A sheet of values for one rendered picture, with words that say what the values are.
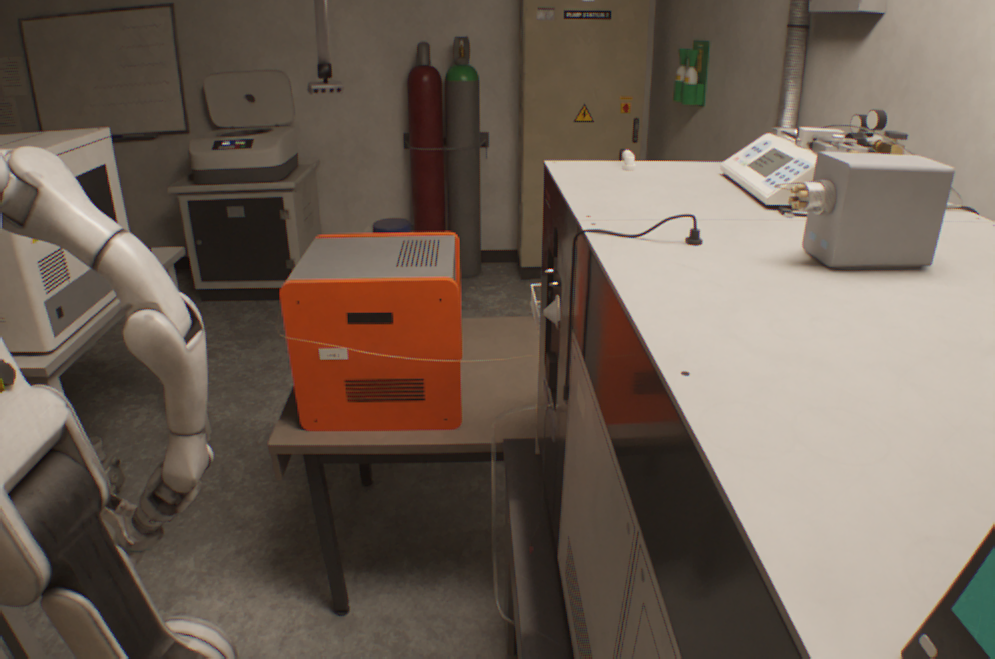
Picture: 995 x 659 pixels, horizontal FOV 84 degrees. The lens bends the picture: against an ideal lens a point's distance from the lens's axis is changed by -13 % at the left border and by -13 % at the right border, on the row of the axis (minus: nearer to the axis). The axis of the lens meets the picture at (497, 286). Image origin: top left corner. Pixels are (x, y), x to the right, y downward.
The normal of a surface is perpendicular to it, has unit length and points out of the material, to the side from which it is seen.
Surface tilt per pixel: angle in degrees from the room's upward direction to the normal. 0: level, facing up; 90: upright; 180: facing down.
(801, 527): 0
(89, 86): 90
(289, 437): 0
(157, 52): 90
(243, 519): 0
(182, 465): 81
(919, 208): 90
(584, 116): 90
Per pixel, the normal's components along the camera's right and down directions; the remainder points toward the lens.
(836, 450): 0.00, -0.92
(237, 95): 0.04, 0.61
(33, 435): 0.95, -0.28
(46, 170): 0.76, -0.58
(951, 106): -1.00, 0.02
